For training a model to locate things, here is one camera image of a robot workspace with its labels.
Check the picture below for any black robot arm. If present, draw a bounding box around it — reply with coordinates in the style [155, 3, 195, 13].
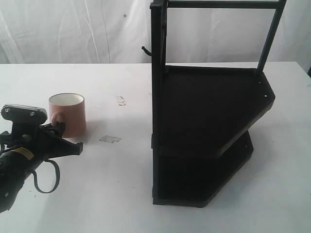
[0, 123, 83, 212]

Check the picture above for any pink ceramic mug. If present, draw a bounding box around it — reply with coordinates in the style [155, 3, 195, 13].
[49, 93, 86, 138]

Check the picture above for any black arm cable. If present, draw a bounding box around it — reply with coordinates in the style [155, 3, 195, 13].
[31, 159, 61, 194]

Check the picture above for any torn tape residue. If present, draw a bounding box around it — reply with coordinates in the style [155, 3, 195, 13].
[116, 96, 126, 106]

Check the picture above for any black two-tier shelf rack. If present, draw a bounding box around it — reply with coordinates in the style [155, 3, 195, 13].
[150, 0, 286, 208]

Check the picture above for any white backdrop cloth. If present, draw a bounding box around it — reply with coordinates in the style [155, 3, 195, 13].
[0, 0, 311, 65]

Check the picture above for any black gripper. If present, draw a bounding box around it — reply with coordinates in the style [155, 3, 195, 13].
[0, 122, 83, 165]

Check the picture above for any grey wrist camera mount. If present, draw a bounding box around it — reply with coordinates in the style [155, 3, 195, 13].
[0, 104, 48, 126]

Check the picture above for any clear tape piece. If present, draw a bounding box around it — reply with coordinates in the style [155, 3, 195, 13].
[99, 135, 121, 144]

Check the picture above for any black metal hook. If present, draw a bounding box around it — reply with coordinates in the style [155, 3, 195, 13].
[141, 46, 152, 57]

